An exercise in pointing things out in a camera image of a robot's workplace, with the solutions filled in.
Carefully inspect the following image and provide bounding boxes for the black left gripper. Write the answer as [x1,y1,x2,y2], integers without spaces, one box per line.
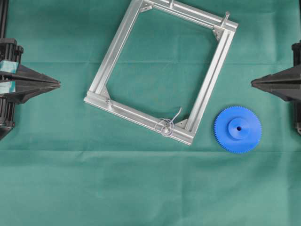
[0,37,61,134]

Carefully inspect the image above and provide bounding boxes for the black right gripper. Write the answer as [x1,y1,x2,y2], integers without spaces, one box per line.
[251,40,301,135]

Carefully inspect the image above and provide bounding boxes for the blue plastic gear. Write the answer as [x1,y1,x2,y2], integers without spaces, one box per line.
[214,106,262,153]

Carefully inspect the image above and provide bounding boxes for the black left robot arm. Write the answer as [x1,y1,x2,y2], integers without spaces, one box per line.
[0,0,61,138]

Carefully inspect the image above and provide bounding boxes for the steel shaft pin near corner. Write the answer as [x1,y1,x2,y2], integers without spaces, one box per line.
[221,11,230,27]

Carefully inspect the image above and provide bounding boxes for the green table cloth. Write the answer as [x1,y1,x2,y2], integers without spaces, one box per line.
[0,0,301,226]

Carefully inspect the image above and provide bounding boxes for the aluminium extrusion frame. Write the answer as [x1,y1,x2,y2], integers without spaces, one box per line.
[84,0,238,145]

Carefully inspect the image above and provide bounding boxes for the thin grey wire loop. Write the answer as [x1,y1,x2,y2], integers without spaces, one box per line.
[154,107,183,137]

